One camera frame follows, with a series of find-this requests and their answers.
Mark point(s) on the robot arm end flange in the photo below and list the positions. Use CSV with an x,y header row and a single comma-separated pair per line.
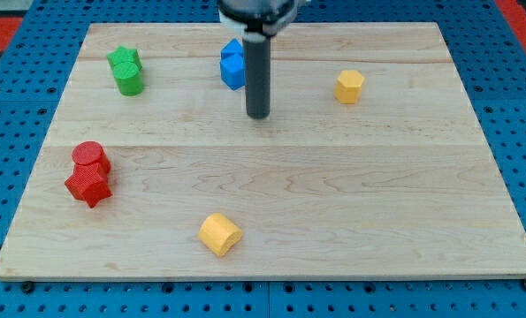
x,y
263,17

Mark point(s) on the green cylinder block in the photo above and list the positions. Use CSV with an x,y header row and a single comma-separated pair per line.
x,y
128,78

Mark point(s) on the red cylinder block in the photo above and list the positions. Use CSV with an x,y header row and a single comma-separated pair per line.
x,y
90,152

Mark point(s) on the yellow hexagon block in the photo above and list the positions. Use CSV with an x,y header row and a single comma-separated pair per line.
x,y
348,86

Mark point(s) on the blue cube block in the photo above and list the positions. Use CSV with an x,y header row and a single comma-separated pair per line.
x,y
233,47

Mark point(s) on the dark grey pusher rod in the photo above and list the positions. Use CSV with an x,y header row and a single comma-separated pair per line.
x,y
257,61

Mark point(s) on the blue hexagonal block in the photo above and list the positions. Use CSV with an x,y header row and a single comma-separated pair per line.
x,y
232,71

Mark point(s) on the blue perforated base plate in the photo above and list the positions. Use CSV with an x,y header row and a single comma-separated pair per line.
x,y
37,63

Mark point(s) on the green star block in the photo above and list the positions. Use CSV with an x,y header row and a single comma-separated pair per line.
x,y
122,54

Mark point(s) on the wooden board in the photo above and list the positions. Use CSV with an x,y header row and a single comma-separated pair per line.
x,y
401,185

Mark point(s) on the red star block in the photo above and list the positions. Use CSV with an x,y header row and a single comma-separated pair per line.
x,y
89,183

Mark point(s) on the yellow heart block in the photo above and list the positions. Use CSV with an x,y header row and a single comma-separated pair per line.
x,y
219,234

